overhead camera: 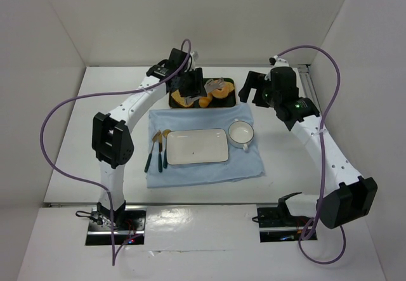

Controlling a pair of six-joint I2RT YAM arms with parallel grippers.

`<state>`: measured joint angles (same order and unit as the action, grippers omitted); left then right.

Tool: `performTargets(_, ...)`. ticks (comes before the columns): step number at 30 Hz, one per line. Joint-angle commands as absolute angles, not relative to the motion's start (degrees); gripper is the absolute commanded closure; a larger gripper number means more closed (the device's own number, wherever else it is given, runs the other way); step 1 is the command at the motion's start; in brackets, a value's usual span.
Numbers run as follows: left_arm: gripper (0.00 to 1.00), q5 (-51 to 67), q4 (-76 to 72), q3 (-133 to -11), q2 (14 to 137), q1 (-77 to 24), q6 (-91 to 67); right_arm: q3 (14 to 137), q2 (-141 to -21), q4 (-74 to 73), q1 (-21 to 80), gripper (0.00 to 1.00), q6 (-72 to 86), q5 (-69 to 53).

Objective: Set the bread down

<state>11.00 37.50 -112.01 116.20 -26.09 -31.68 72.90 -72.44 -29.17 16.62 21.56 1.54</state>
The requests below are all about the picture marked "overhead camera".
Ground silver metal tongs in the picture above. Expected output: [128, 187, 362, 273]
[186, 79, 214, 102]

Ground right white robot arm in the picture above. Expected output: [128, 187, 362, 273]
[239, 66, 377, 229]

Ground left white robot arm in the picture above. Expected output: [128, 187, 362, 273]
[91, 48, 207, 227]

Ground left bread slice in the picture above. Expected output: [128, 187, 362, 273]
[171, 90, 193, 108]

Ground bread slice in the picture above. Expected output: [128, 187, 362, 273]
[171, 90, 193, 108]
[225, 81, 235, 93]

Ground striped bread roll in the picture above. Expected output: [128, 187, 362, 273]
[199, 96, 213, 108]

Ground right bread slice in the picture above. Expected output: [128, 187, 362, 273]
[225, 81, 235, 93]

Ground dark green serving tray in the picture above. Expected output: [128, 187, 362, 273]
[168, 78, 237, 108]

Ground sugared orange donut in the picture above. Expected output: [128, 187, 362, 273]
[211, 79, 229, 99]

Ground white rectangular plate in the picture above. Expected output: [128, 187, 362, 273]
[167, 129, 229, 166]

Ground light blue cloth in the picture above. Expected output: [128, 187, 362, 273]
[146, 103, 265, 188]

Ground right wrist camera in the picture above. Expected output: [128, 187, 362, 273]
[269, 55, 290, 69]

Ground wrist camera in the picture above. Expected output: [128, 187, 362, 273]
[190, 51, 199, 60]
[269, 55, 290, 69]

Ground aluminium rail frame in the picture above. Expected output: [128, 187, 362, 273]
[298, 64, 322, 114]

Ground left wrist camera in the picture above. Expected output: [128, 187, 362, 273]
[190, 51, 199, 60]

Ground white bowl with handles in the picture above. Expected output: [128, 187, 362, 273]
[228, 119, 254, 152]

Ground gold spoon green handle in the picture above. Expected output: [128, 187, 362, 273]
[162, 129, 171, 169]

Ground gold knife green handle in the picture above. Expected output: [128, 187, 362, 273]
[158, 130, 163, 173]

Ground gold fork green handle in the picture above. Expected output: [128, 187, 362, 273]
[144, 130, 161, 173]

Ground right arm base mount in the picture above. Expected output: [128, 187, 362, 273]
[251, 207, 309, 243]

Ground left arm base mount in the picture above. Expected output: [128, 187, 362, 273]
[75, 209, 147, 246]

